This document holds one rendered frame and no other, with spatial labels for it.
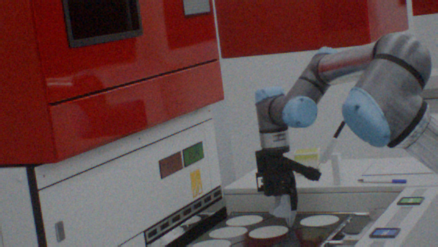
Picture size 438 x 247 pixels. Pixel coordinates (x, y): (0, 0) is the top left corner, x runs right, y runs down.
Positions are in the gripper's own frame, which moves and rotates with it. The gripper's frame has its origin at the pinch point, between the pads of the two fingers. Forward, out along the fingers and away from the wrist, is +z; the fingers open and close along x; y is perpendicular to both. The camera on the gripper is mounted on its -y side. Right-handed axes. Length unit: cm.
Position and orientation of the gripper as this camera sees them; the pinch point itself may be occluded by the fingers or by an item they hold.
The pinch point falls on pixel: (292, 221)
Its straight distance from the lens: 218.0
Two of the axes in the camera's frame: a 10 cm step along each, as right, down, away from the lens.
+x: 3.1, 1.0, -9.5
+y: -9.4, 1.6, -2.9
